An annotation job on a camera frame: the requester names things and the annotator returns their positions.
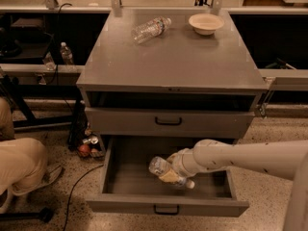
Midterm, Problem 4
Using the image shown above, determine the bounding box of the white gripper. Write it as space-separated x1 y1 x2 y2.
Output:
159 148 200 183

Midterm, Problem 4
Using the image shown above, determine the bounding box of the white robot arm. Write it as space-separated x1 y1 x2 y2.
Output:
160 140 308 231

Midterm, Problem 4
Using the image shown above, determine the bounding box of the silver can on floor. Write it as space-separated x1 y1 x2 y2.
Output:
83 136 99 144

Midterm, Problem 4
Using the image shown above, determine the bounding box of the crumpled clear plastic bottle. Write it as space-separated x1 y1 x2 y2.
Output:
131 16 171 44

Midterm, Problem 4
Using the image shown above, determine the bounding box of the person in beige trousers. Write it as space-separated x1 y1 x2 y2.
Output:
0 98 63 214

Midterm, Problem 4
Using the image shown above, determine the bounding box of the black floor cable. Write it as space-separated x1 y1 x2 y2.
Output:
61 163 105 231

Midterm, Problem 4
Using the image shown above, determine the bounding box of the white paper bowl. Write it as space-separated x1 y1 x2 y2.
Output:
189 13 224 36

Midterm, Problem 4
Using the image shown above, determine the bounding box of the grey metal cabinet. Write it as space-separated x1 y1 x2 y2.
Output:
76 7 269 156

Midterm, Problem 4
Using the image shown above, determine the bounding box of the black stand base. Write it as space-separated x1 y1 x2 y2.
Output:
0 208 54 223

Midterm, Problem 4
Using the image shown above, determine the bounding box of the open grey lower drawer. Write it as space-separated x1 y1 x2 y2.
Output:
86 137 249 218

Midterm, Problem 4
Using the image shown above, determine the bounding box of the upright water bottle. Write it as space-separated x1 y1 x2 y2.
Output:
60 42 74 65

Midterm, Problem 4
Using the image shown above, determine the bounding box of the closed grey upper drawer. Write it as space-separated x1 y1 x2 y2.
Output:
85 108 254 139

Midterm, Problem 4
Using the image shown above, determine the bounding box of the labelled clear plastic bottle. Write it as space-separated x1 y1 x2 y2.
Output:
148 156 195 189

